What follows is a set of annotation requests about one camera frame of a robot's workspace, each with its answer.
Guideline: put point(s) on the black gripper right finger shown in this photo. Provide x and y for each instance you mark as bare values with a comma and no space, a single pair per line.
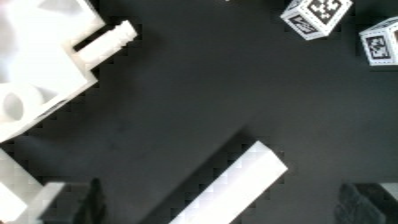
366,203

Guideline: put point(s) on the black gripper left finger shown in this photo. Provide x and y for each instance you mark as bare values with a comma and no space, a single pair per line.
67,204

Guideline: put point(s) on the white chair seat part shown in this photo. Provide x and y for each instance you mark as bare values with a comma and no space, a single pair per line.
44,64

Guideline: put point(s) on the white tagged cube nut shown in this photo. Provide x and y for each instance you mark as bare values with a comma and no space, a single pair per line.
312,16
378,38

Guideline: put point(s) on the white fence frame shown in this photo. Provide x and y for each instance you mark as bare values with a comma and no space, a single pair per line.
216,205

